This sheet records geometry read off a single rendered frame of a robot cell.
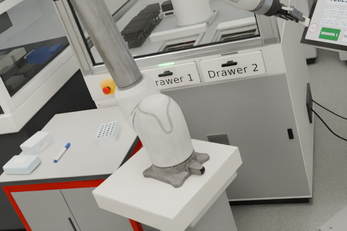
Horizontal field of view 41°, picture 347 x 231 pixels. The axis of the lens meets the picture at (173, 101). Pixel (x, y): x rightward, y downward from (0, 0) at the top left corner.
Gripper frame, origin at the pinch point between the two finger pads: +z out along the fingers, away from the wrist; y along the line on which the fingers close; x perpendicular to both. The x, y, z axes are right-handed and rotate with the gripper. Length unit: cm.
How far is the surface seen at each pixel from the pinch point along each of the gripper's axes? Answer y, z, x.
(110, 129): 69, -30, 60
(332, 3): 2.1, 17.0, -12.0
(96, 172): 49, -42, 77
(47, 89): 139, -38, 52
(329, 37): -0.5, 16.8, 1.9
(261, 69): 32.9, 17.8, 17.5
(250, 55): 34.9, 11.5, 13.0
